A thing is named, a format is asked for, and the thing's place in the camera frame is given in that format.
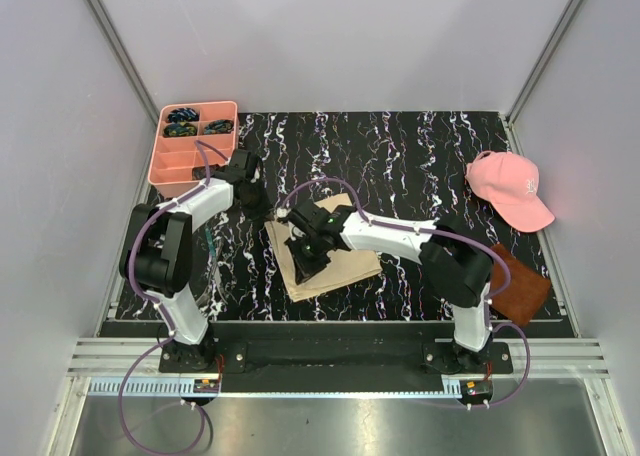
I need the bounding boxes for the beige cloth napkin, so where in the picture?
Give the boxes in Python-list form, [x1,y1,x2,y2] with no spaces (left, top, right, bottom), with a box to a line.
[266,193,381,302]

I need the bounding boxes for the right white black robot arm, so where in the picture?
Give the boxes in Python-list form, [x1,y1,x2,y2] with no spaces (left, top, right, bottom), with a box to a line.
[276,201,493,373]

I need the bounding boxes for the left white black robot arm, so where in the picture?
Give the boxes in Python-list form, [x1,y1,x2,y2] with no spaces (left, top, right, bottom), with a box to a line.
[119,149,271,372]

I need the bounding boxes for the clear plastic utensils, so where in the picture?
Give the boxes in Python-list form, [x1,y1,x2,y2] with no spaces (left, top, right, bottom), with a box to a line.
[197,226,227,314]

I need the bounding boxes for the dark patterned object in box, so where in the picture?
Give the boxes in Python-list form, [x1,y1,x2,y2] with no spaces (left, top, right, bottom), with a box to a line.
[191,164,220,181]

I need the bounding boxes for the blue patterned object right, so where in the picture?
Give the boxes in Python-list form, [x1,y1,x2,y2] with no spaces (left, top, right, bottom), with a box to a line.
[203,119,234,134]

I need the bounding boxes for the pink plastic divided organizer box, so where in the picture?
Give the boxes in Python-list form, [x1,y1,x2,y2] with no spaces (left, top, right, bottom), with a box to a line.
[147,101,239,198]

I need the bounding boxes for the blue yellow patterned object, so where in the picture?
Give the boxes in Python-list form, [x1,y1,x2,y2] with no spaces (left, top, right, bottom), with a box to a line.
[163,121,198,138]

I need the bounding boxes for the blue patterned object top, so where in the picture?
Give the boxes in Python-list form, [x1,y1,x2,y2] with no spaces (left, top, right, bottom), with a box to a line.
[167,107,200,123]

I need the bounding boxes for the black marbled table mat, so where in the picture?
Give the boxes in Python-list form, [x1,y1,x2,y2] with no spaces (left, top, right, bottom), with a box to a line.
[113,110,569,323]

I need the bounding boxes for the left orange connector box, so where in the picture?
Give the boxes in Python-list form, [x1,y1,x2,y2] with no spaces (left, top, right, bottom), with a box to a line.
[193,378,220,393]

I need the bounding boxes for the pink baseball cap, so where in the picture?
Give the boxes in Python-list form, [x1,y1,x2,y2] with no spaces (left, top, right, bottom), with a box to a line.
[465,151,555,233]

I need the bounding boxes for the brown suede cloth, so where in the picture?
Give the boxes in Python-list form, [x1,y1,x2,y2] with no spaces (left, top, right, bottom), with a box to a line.
[491,244,552,327]

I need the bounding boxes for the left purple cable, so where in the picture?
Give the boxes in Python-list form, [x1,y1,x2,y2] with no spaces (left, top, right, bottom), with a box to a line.
[117,140,236,451]

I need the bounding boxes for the purple cable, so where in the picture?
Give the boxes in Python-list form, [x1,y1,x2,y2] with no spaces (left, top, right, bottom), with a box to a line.
[117,140,236,451]
[277,177,532,408]

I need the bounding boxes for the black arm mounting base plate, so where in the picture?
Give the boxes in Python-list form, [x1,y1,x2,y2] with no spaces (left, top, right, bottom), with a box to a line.
[159,322,514,397]

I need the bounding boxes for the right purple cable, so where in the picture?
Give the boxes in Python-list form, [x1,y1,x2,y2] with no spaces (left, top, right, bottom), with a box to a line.
[277,177,532,408]

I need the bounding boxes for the grey slotted cable duct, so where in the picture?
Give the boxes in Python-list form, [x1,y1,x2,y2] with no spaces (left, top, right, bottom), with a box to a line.
[88,377,221,398]

